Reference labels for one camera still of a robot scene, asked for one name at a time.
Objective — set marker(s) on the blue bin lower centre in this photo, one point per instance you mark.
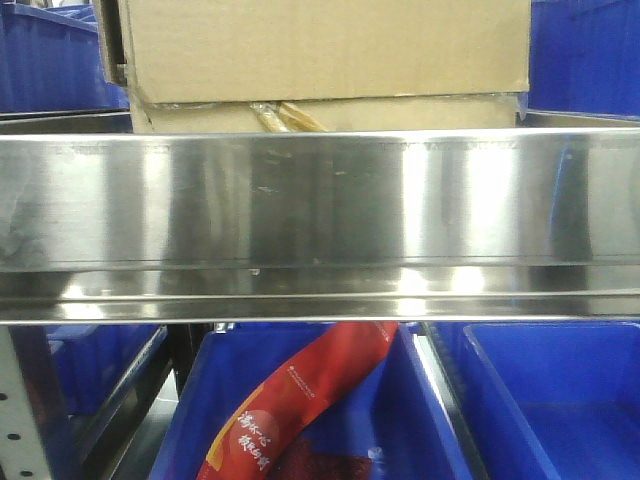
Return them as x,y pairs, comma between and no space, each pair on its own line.
393,419

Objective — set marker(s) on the blue bin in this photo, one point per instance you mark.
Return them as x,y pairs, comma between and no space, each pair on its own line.
50,61
584,57
90,359
393,419
548,401

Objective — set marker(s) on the peeling clear packing tape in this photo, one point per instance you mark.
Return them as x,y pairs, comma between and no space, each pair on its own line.
285,117

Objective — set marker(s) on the red printed snack bag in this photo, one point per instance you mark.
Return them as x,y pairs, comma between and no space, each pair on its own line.
302,388

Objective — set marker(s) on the blue bin lower right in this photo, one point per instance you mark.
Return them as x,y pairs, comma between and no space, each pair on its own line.
548,401

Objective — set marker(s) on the blue bin upper left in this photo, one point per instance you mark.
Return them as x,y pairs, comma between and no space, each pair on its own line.
50,61

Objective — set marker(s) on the large plain brown cardboard box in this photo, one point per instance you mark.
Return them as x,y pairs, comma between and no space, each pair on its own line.
195,66

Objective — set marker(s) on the stainless steel shelf frame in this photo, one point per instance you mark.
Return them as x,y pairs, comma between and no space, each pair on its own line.
539,222

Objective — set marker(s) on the white perforated shelf post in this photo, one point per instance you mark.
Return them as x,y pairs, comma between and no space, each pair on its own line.
36,441

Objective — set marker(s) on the blue bin lower left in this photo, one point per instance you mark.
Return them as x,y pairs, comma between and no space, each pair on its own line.
90,359

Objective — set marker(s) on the blue bin upper right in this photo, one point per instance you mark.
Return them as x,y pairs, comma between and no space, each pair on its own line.
584,57

